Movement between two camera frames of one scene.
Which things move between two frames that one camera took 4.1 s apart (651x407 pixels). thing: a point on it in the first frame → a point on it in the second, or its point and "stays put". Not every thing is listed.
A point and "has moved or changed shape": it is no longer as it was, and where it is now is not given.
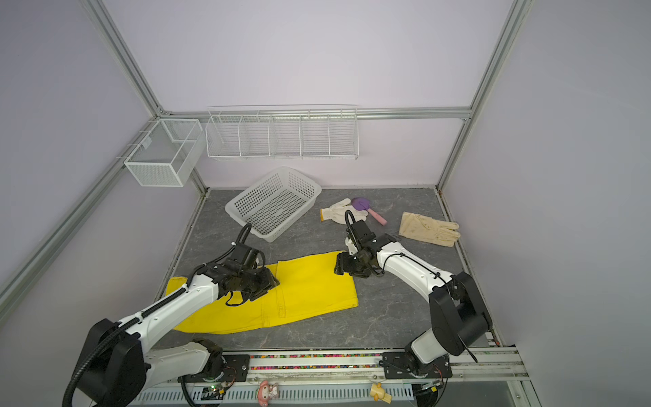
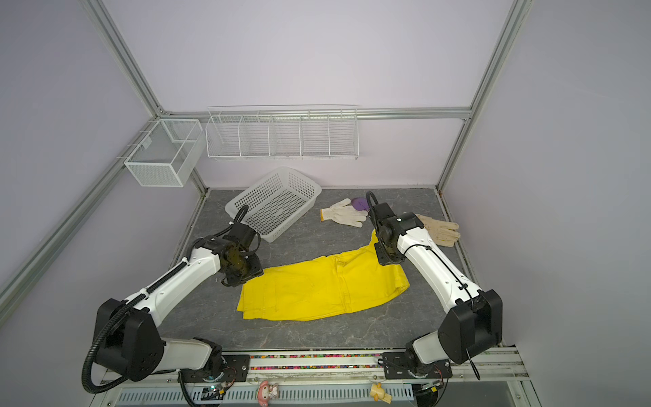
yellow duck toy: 378,393 stays put
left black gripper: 268,282 → 255,271
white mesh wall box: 168,153 stays put
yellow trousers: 307,287 has moved or changed shape
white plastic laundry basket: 275,203 stays put
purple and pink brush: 364,204 stays put
